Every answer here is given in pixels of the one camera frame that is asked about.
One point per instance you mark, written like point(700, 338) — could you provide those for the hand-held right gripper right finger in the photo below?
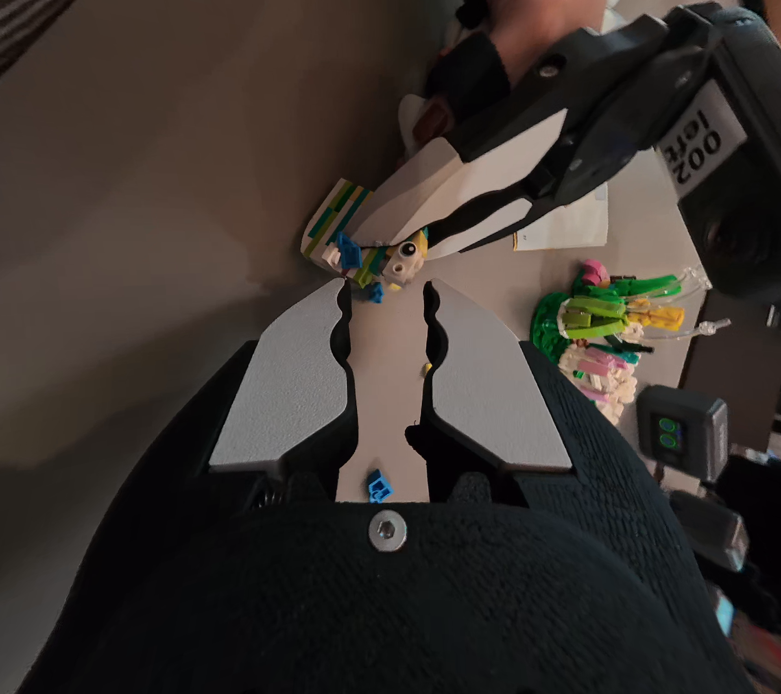
point(494, 401)

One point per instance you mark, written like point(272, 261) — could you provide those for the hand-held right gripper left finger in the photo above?
point(287, 395)

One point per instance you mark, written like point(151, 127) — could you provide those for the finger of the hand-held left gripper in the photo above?
point(439, 181)
point(482, 227)

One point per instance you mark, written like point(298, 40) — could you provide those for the round eye tile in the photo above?
point(407, 248)

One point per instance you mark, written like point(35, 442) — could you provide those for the brick instruction booklet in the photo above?
point(567, 224)

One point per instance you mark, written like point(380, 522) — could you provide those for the striped brick fish model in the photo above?
point(341, 224)

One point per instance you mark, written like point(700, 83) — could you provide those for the grey desk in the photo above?
point(183, 187)

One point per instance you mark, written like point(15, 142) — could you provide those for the brick flower model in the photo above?
point(586, 315)

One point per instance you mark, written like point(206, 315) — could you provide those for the small blue brick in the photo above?
point(375, 294)

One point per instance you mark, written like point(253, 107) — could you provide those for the blue curved slope brick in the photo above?
point(378, 486)

